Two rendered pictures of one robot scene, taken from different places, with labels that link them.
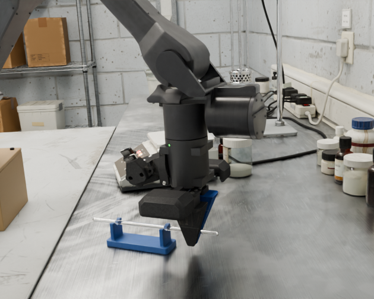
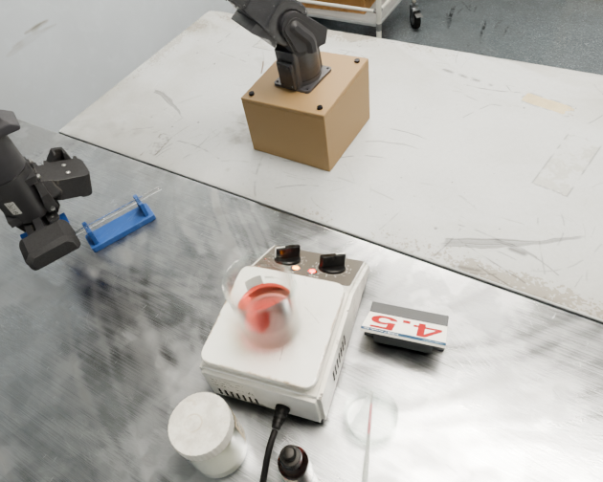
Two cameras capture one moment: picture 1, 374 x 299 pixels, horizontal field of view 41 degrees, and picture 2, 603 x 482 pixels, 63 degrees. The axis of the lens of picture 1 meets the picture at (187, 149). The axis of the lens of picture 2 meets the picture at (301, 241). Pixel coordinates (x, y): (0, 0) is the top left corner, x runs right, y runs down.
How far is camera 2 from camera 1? 1.24 m
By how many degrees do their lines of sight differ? 102
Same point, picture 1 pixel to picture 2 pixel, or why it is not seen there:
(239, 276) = (8, 269)
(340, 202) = not seen: outside the picture
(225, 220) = (94, 317)
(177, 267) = not seen: hidden behind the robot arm
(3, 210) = (254, 134)
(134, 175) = (59, 160)
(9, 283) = (151, 146)
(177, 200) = not seen: outside the picture
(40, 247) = (192, 167)
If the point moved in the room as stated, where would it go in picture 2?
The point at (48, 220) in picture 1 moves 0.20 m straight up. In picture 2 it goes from (249, 180) to (215, 63)
